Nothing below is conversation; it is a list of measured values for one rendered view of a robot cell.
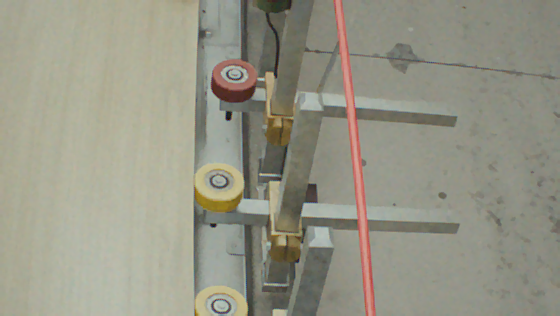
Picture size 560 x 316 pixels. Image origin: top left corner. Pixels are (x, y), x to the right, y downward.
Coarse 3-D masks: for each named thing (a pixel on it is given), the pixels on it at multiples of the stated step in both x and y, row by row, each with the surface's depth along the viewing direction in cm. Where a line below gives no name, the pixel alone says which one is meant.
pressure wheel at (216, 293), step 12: (216, 288) 183; (228, 288) 183; (204, 300) 181; (216, 300) 182; (228, 300) 182; (240, 300) 182; (204, 312) 180; (216, 312) 180; (228, 312) 181; (240, 312) 181
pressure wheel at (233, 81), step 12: (228, 60) 217; (216, 72) 215; (228, 72) 216; (240, 72) 216; (252, 72) 216; (216, 84) 214; (228, 84) 213; (240, 84) 214; (252, 84) 214; (216, 96) 215; (228, 96) 214; (240, 96) 214; (252, 96) 216; (228, 120) 223
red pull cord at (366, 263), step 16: (336, 0) 116; (336, 16) 114; (352, 96) 107; (352, 112) 105; (352, 128) 104; (352, 144) 103; (352, 160) 102; (368, 240) 96; (368, 256) 95; (368, 272) 94; (368, 288) 93; (368, 304) 92
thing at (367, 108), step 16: (256, 96) 219; (336, 96) 222; (256, 112) 220; (336, 112) 221; (368, 112) 221; (384, 112) 221; (400, 112) 221; (416, 112) 222; (432, 112) 222; (448, 112) 223
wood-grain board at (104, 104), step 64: (0, 0) 224; (64, 0) 225; (128, 0) 227; (192, 0) 229; (0, 64) 211; (64, 64) 213; (128, 64) 215; (192, 64) 217; (0, 128) 200; (64, 128) 202; (128, 128) 204; (192, 128) 206; (0, 192) 190; (64, 192) 192; (128, 192) 194; (192, 192) 196; (0, 256) 181; (64, 256) 183; (128, 256) 186; (192, 256) 187
